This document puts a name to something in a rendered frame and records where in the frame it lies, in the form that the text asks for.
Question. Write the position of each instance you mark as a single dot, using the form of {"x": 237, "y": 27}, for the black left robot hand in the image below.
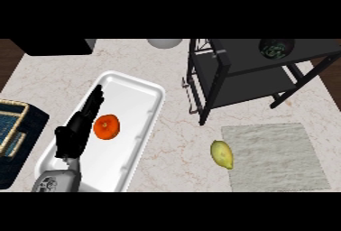
{"x": 77, "y": 132}

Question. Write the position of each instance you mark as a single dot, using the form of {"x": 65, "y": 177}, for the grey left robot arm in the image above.
{"x": 57, "y": 180}

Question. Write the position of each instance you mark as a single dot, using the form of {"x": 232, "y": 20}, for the black tiered shelf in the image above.
{"x": 248, "y": 72}

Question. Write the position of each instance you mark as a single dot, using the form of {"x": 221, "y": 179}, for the grey textured placemat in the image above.
{"x": 274, "y": 158}

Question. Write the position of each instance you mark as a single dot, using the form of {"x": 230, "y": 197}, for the orange round fruit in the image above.
{"x": 106, "y": 127}

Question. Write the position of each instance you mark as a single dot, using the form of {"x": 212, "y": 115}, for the white rectangular tray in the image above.
{"x": 119, "y": 132}

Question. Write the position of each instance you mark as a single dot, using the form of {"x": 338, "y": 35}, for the dark blue wicker-trimmed basket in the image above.
{"x": 18, "y": 141}

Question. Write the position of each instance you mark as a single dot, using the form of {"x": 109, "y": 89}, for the black box appliance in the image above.
{"x": 54, "y": 46}

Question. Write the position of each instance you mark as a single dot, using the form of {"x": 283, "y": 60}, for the yellow-green oval vegetable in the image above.
{"x": 221, "y": 154}

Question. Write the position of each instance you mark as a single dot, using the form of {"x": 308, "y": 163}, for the grey round object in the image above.
{"x": 164, "y": 43}

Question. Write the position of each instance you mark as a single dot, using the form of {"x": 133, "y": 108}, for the dark green patterned ball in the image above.
{"x": 276, "y": 48}

